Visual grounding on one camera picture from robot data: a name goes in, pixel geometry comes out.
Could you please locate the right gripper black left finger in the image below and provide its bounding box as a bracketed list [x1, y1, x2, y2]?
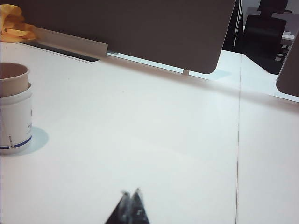
[104, 190, 132, 224]

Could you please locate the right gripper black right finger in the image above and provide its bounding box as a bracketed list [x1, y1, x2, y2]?
[130, 187, 150, 224]

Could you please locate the brown kraft paper cup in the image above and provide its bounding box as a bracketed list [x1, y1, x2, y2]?
[0, 62, 31, 98]

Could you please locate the white paper cup blue logo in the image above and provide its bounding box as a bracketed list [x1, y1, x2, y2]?
[0, 90, 33, 156]

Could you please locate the wide grey desk divider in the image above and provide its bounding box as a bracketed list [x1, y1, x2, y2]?
[14, 0, 238, 75]

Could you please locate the grey desk divider panel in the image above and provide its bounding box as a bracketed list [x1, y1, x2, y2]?
[275, 32, 299, 103]

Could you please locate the black jacket with white stripes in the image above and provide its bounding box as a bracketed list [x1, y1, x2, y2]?
[223, 0, 245, 54]

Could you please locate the yellow cloth bag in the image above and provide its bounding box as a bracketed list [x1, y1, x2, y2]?
[0, 4, 37, 43]

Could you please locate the black office chair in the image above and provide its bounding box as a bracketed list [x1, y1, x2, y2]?
[242, 0, 289, 75]

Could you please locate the white cable tray flap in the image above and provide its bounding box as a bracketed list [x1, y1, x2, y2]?
[29, 26, 109, 59]

